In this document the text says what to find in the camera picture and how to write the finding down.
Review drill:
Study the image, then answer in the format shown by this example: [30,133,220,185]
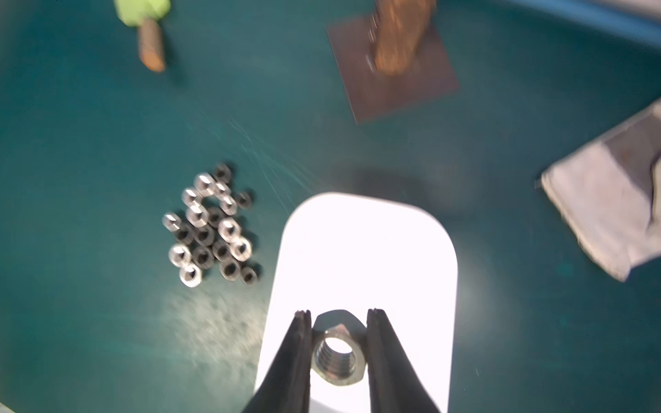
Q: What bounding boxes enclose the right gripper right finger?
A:
[367,309,440,413]

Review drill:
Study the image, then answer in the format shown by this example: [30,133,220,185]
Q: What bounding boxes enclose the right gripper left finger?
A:
[243,311,313,413]

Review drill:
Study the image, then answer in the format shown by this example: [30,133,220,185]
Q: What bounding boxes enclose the steel hex nut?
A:
[312,310,368,386]

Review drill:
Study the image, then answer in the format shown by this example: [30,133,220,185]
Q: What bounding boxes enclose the white storage box tray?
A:
[256,193,458,411]

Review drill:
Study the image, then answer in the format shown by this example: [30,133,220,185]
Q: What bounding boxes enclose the steel nut pile right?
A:
[240,266,259,286]

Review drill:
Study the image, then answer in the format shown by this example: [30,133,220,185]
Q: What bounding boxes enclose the steel nut pile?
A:
[162,212,182,232]
[213,163,233,184]
[240,266,259,286]
[179,263,203,288]

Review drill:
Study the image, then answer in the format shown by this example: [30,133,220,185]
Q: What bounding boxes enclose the steel nut pile front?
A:
[179,263,203,288]

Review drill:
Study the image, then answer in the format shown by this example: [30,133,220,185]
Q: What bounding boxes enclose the steel nut pile left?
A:
[162,212,182,232]

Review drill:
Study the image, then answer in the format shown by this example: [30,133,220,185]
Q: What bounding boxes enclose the steel nut pile back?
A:
[213,163,233,184]

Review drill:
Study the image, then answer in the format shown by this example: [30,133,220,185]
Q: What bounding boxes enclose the grey work glove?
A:
[541,102,660,282]

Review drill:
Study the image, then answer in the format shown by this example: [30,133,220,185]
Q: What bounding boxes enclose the pink cherry blossom tree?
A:
[327,0,459,123]

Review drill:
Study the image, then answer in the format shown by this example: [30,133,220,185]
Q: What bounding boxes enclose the green toy shovel wooden handle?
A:
[114,0,171,72]

